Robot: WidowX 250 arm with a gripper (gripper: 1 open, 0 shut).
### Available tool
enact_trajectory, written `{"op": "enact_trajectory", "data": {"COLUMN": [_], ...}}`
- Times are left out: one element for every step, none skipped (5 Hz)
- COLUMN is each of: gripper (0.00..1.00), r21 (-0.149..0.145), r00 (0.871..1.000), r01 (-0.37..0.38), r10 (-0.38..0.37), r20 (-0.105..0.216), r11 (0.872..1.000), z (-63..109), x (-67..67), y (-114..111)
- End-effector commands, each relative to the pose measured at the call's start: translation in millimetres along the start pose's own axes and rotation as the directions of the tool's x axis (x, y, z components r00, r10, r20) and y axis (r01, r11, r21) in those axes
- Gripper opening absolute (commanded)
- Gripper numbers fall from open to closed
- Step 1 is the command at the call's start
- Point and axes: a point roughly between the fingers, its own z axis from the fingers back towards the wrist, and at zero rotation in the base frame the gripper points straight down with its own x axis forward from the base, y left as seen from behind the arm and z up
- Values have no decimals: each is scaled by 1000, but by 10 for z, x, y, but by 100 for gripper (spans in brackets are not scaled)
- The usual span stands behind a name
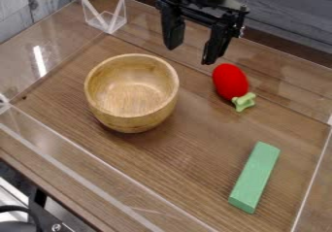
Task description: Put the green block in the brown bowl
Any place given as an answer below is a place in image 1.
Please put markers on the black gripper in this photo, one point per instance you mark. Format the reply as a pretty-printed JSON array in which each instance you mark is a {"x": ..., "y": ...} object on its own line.
[{"x": 204, "y": 12}]

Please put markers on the green rectangular block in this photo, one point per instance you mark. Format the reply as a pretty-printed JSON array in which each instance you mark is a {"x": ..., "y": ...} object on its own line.
[{"x": 249, "y": 186}]

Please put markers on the brown wooden bowl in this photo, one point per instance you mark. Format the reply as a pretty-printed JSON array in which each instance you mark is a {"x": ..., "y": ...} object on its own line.
[{"x": 130, "y": 91}]

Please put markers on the red toy strawberry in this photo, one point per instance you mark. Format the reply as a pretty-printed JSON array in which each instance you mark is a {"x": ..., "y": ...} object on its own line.
[{"x": 232, "y": 86}]

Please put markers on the clear acrylic corner bracket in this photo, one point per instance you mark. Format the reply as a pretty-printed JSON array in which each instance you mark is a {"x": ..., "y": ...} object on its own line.
[{"x": 105, "y": 21}]

